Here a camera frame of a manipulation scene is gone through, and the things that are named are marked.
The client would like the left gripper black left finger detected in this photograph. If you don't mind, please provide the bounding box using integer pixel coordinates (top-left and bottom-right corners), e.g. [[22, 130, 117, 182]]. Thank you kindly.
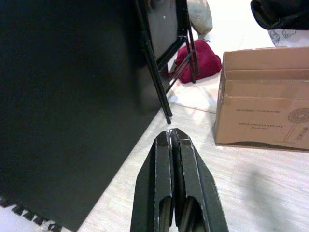
[[130, 131, 175, 232]]

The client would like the large black foam mat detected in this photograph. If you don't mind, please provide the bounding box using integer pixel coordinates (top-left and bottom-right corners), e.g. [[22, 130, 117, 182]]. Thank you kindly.
[[0, 0, 169, 232]]

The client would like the grey crumpled garment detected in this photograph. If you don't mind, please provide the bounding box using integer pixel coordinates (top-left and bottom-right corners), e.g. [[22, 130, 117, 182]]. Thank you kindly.
[[187, 0, 213, 41]]

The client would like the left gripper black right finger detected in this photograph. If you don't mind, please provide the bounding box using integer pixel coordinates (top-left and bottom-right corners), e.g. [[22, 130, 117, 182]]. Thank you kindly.
[[170, 128, 230, 232]]

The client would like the black folding chair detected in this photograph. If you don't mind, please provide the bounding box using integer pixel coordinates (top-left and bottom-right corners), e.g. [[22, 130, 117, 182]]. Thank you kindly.
[[134, 0, 201, 125]]

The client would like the open brown cardboard box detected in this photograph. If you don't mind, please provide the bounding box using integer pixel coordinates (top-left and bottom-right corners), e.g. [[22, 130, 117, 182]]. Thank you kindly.
[[212, 45, 309, 153]]

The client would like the red cloth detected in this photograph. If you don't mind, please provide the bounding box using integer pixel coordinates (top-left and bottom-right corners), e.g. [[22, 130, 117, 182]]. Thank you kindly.
[[169, 40, 222, 84]]

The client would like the large black fabric bag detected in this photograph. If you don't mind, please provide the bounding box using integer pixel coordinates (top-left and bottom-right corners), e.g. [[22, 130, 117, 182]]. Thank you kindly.
[[250, 0, 309, 31]]

